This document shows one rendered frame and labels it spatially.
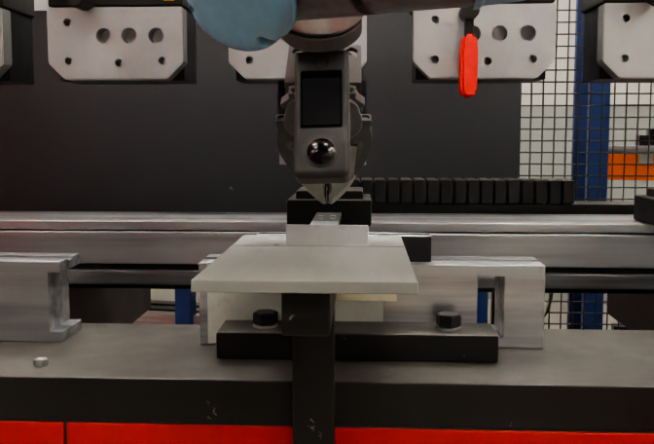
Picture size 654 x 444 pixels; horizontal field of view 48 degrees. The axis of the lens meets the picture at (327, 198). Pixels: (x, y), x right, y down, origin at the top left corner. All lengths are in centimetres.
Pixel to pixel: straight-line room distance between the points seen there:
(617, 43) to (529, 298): 29
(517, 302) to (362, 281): 31
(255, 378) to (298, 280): 19
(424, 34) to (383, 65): 55
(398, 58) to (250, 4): 90
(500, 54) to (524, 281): 25
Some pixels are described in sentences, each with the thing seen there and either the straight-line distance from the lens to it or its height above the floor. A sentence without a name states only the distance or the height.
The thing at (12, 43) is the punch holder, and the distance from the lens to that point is 93.
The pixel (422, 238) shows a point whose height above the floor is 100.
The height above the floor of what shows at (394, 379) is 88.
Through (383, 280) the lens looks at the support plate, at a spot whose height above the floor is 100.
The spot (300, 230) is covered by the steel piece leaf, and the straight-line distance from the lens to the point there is 76.
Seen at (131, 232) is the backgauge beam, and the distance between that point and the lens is 115.
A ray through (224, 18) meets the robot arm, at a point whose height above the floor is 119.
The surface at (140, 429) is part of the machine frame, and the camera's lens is 79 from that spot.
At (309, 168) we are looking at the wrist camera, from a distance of 61.
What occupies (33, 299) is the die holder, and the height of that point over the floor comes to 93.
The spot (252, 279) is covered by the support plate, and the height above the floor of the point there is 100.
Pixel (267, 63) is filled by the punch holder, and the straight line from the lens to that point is 82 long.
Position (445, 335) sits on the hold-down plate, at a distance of 80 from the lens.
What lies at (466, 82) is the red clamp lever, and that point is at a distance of 78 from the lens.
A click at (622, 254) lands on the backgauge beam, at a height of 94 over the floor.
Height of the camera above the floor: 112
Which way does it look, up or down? 5 degrees down
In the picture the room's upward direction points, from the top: straight up
